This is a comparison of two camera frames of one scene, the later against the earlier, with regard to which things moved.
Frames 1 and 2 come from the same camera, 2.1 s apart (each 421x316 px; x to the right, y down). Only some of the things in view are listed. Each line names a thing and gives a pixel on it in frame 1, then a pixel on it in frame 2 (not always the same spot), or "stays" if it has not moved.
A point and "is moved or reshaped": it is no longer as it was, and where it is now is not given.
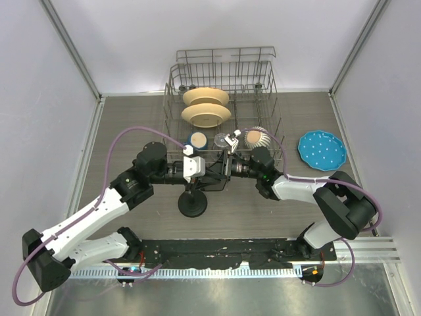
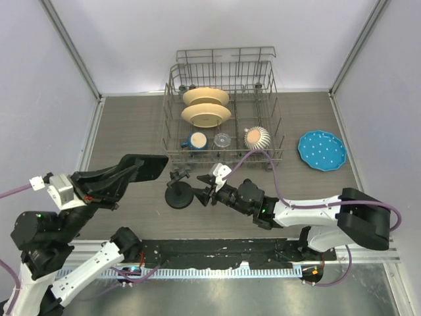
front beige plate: (206, 115) stays
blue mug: (199, 140) stays
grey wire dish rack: (212, 91) stays
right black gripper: (231, 163) to (203, 194)
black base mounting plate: (262, 253) stays
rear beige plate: (201, 95) stays
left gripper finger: (215, 171) to (104, 176)
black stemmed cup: (192, 203) is moved or reshaped
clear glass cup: (220, 140) stays
